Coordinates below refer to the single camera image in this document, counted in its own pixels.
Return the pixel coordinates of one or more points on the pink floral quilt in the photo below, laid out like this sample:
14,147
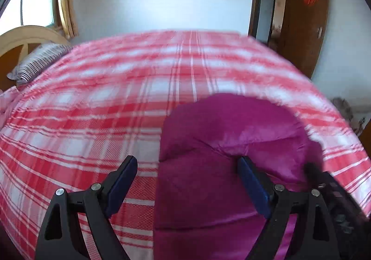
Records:
7,103

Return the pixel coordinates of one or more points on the brown wooden door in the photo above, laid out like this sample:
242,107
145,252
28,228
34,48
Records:
304,33

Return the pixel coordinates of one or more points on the grey striped pillow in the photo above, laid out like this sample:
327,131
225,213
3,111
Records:
40,59

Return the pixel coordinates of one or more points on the cream wooden bed headboard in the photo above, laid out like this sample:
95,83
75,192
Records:
17,38

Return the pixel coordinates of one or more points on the patterned grey cloth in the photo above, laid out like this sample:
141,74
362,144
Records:
346,112

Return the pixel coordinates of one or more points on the red plaid bed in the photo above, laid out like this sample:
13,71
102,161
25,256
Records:
116,88

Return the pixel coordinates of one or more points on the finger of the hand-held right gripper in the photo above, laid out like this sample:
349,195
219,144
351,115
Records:
313,174

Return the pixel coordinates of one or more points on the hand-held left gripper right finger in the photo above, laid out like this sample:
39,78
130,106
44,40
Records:
255,187

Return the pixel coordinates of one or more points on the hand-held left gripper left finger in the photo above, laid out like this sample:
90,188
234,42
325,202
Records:
123,184

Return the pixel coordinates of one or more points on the brown door frame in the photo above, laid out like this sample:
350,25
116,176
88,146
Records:
255,1

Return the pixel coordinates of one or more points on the magenta padded jacket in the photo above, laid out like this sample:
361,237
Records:
217,132

